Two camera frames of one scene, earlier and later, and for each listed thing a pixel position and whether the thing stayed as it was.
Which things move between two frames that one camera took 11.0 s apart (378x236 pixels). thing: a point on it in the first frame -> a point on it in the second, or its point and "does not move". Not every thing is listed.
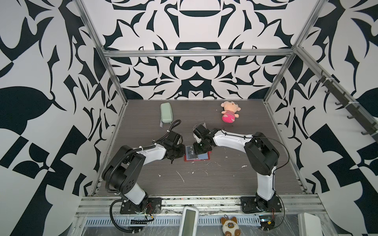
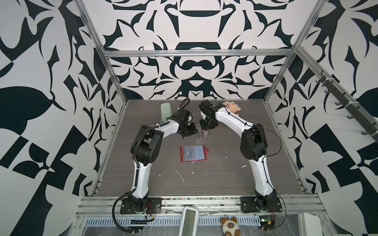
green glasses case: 166,113 does not move
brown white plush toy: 230,227 does not move
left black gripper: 182,147 -> 194,131
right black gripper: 197,150 -> 205,128
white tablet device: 189,221 does not move
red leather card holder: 190,155 does not move
